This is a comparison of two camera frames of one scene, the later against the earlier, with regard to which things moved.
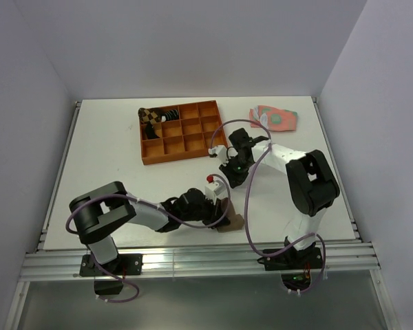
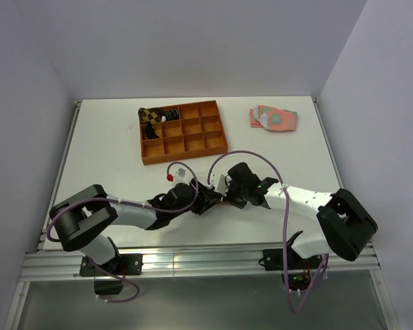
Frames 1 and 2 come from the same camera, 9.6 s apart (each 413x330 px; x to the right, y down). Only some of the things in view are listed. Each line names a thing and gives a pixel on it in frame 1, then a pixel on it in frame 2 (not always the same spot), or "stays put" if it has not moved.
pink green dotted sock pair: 275,119 stays put
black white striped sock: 171,115 stays put
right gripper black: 234,179 → 229,199
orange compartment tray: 190,136 stays put
